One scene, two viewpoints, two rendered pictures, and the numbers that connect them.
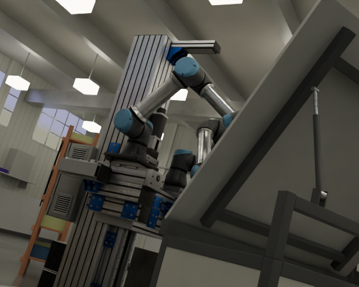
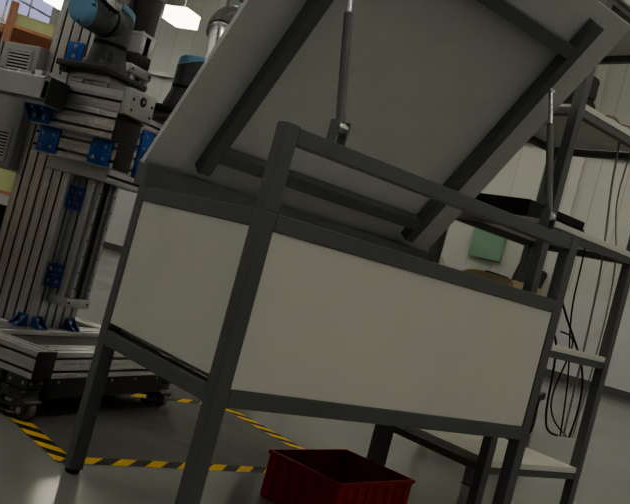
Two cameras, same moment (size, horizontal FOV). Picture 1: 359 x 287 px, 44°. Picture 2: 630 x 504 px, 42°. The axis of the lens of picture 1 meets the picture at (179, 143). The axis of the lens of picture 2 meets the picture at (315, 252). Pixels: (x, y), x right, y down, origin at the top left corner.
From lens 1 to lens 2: 55 cm
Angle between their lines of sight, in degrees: 16
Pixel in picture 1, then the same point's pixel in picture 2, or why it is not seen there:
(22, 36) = not seen: outside the picture
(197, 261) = (179, 218)
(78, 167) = (15, 82)
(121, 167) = (84, 83)
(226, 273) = (212, 231)
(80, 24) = not seen: outside the picture
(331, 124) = (387, 24)
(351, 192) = (425, 127)
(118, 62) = not seen: outside the picture
